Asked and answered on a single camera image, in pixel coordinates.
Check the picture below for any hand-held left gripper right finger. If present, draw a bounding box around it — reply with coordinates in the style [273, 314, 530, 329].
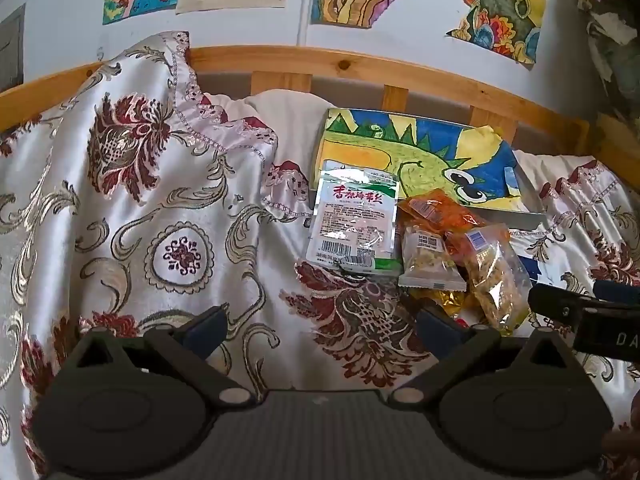
[387, 307, 586, 406]

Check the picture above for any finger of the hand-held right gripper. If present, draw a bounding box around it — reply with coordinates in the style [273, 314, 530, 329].
[528, 284, 601, 331]
[595, 280, 640, 306]

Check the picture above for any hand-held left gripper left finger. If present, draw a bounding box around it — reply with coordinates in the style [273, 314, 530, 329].
[60, 305, 251, 406]

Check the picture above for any gold foil snack packet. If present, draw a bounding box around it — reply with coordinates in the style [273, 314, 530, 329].
[407, 287, 481, 318]

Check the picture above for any dark blue packet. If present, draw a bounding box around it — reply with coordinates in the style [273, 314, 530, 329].
[517, 255, 543, 281]

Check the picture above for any clear crispy snack packet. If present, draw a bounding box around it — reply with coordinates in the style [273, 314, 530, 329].
[460, 227, 532, 336]

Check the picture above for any clear nut bar packet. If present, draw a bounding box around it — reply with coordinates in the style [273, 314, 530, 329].
[398, 225, 468, 292]

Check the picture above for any grey metal tray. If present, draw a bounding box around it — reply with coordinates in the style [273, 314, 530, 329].
[307, 107, 548, 233]

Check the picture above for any orange snack packet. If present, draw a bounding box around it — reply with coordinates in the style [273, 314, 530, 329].
[397, 188, 511, 261]

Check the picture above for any white green snack packet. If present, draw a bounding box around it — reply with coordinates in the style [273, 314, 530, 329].
[306, 160, 405, 277]

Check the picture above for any patterned satin blanket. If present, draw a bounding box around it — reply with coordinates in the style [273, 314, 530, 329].
[0, 30, 640, 480]

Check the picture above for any dinosaur drawing paper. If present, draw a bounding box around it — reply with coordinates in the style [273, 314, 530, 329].
[312, 108, 523, 208]

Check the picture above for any green plush toy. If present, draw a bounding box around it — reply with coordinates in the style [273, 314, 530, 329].
[575, 0, 640, 123]

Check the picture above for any white pillow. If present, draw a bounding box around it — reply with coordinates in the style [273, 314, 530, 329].
[200, 87, 341, 171]

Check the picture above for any grey wall picture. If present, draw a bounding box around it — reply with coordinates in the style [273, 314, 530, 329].
[0, 5, 26, 93]

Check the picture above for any white wall pipe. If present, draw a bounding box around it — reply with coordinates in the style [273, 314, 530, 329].
[297, 0, 321, 46]

